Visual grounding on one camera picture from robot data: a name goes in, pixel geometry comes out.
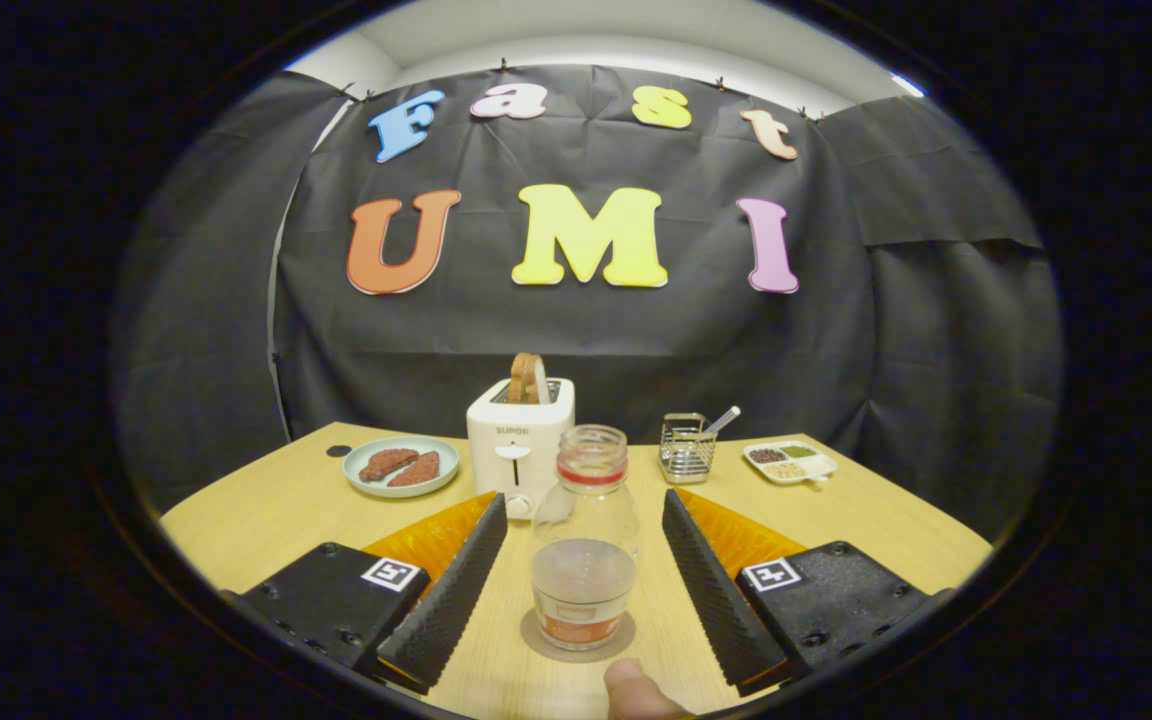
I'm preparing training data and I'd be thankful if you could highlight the brown meat piece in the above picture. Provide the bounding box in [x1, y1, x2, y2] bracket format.
[387, 451, 442, 488]
[358, 448, 420, 483]

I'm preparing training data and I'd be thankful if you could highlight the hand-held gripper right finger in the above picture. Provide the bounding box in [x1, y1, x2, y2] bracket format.
[662, 488, 955, 698]

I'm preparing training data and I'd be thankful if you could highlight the white toaster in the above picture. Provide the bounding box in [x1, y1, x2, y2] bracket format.
[466, 377, 577, 521]

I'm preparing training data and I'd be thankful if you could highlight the round brown coaster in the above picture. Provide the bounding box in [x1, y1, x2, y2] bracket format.
[520, 608, 637, 663]

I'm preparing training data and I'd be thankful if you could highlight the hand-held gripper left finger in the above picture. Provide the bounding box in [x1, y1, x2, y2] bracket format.
[231, 491, 509, 696]

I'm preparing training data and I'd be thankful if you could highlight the pale green plate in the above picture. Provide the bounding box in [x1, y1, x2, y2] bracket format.
[342, 435, 460, 499]

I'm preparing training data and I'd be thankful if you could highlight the clear plastic juice bottle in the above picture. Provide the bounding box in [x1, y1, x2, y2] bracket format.
[531, 424, 640, 652]

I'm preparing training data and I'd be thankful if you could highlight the brown bread slice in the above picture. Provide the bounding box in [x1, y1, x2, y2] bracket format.
[507, 352, 549, 405]

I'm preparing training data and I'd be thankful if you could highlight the wooden table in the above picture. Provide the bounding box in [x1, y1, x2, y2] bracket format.
[158, 420, 995, 720]

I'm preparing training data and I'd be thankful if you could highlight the metal wire basket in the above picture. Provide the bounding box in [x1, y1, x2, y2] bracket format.
[658, 413, 718, 485]

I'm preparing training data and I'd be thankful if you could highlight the white divided condiment tray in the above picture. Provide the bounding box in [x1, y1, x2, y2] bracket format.
[743, 440, 838, 487]

